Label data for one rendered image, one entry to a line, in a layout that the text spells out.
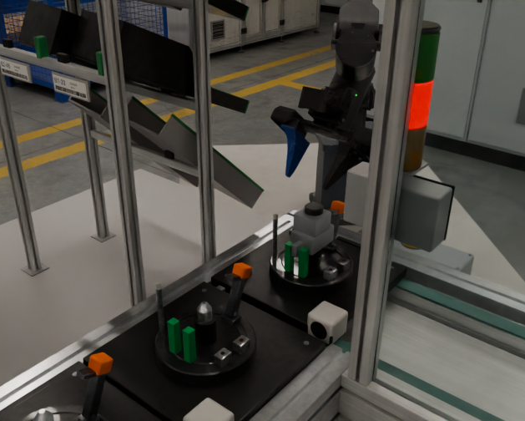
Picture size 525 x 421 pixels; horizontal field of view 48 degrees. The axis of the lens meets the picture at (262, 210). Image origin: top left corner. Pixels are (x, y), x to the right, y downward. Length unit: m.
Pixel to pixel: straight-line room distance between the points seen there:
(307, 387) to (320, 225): 0.26
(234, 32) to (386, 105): 6.09
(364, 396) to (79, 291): 0.60
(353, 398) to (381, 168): 0.34
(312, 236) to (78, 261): 0.55
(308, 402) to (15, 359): 0.51
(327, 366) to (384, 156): 0.33
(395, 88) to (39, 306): 0.79
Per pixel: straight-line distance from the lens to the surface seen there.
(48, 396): 0.83
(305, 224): 0.94
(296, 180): 1.60
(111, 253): 1.30
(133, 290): 1.00
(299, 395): 0.82
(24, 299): 1.21
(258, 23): 7.00
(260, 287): 0.97
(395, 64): 0.63
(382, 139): 0.66
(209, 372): 0.80
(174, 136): 1.00
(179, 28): 6.38
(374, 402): 0.84
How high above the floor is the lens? 1.53
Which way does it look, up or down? 28 degrees down
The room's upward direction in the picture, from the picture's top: 1 degrees clockwise
